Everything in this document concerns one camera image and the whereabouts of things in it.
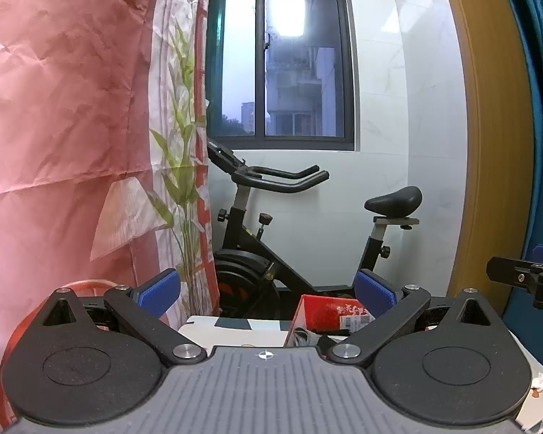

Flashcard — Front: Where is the red strawberry cardboard box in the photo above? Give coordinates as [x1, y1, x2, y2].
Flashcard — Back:
[284, 295, 375, 348]

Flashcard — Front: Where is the black exercise bike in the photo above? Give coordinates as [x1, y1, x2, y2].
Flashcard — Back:
[205, 137, 425, 320]

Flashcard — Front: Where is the dark framed window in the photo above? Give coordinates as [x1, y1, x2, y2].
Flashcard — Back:
[206, 0, 355, 151]

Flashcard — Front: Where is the wooden door frame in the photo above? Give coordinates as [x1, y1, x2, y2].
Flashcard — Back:
[447, 0, 534, 311]

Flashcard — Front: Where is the pink floral wall hanging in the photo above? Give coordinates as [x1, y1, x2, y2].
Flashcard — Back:
[0, 0, 219, 430]

